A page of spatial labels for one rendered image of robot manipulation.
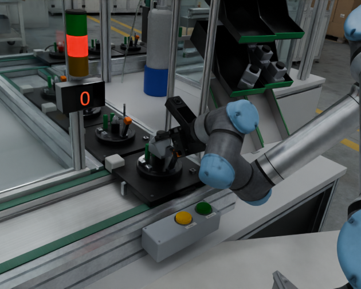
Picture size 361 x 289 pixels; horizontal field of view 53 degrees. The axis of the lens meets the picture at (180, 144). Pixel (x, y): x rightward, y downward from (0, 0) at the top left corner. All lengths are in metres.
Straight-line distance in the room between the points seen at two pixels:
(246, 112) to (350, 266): 0.39
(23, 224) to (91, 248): 0.23
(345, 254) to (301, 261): 0.54
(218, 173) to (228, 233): 0.37
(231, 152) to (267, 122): 0.60
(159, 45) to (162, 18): 0.14
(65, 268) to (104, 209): 0.25
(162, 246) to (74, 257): 0.20
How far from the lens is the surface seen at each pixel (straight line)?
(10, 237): 0.99
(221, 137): 0.77
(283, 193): 1.29
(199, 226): 0.94
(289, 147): 0.83
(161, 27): 1.90
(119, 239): 0.88
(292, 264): 1.04
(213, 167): 0.74
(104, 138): 1.23
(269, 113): 1.36
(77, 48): 0.94
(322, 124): 0.83
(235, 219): 1.13
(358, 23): 0.75
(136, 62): 2.39
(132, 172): 1.08
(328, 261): 1.09
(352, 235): 0.53
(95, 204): 1.05
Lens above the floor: 1.55
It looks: 28 degrees down
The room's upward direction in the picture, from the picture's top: 5 degrees clockwise
